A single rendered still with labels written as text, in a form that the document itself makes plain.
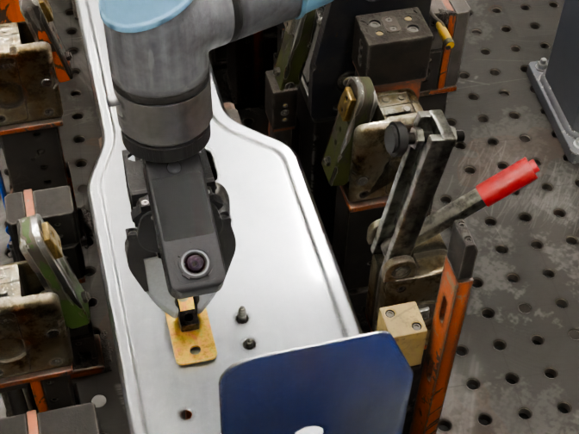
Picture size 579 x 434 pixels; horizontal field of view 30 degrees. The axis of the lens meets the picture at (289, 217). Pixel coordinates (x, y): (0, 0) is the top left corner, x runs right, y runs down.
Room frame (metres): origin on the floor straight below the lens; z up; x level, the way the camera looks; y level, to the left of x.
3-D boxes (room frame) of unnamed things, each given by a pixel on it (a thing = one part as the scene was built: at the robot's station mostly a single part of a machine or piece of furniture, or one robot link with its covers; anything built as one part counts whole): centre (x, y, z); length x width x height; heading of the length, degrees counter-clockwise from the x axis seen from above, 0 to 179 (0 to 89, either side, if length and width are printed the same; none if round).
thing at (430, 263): (0.64, -0.12, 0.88); 0.07 x 0.06 x 0.35; 106
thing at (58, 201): (0.73, 0.26, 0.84); 0.11 x 0.08 x 0.29; 106
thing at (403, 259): (0.61, -0.10, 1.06); 0.03 x 0.01 x 0.03; 106
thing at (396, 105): (0.81, -0.10, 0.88); 0.11 x 0.09 x 0.37; 106
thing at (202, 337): (0.58, 0.09, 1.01); 0.08 x 0.04 x 0.01; 16
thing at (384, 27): (0.88, -0.10, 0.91); 0.07 x 0.05 x 0.42; 106
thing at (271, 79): (0.94, 0.01, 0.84); 0.04 x 0.03 x 0.29; 16
